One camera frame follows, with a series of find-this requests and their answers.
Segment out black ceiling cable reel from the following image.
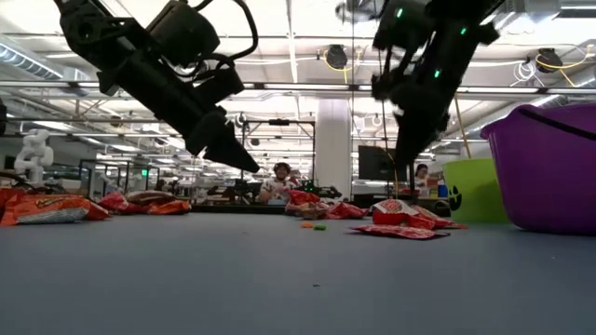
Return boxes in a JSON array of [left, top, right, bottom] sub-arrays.
[[534, 46, 565, 74], [324, 44, 349, 70]]

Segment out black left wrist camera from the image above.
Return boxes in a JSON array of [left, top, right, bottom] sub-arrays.
[[147, 0, 222, 67]]

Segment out yellow cable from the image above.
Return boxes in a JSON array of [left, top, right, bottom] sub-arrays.
[[454, 95, 473, 161]]

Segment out purple plastic bucket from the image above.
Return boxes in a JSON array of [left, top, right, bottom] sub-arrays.
[[479, 101, 596, 235]]

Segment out black device green lights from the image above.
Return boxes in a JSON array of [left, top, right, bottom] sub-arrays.
[[297, 180, 344, 199]]

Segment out white pillar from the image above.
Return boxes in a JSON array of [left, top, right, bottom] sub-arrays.
[[315, 99, 354, 199]]

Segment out orange silver Reese's pack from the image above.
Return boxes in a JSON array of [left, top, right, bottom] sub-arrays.
[[0, 193, 93, 228]]

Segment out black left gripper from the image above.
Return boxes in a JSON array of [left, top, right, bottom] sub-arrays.
[[95, 46, 261, 174]]

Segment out black framed glass enclosure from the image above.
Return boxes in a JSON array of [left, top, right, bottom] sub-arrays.
[[77, 157, 162, 199]]

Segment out green plastic bucket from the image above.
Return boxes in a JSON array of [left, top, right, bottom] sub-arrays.
[[441, 157, 509, 223]]

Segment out person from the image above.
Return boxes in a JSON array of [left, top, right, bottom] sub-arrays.
[[413, 162, 432, 188], [259, 161, 300, 206]]

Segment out white robot figure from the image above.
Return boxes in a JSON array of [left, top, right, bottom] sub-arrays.
[[12, 128, 55, 187]]

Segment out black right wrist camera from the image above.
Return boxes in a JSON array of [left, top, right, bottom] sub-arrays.
[[372, 0, 438, 52]]

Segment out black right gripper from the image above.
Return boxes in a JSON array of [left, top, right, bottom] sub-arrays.
[[371, 69, 462, 167]]

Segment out black frame rig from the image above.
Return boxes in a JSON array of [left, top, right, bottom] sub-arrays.
[[239, 118, 318, 201]]

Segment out red white KitKat pack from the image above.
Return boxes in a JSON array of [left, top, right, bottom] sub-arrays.
[[409, 204, 468, 230], [371, 198, 438, 229]]

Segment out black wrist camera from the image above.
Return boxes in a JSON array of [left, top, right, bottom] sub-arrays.
[[372, 0, 438, 52], [147, 0, 222, 67]]

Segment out black workstation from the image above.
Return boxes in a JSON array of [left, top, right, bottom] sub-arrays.
[[207, 179, 270, 206]]

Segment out black camera cable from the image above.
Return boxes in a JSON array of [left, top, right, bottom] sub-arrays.
[[193, 0, 260, 64]]

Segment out black room monitor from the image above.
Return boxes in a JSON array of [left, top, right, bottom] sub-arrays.
[[357, 144, 410, 183]]

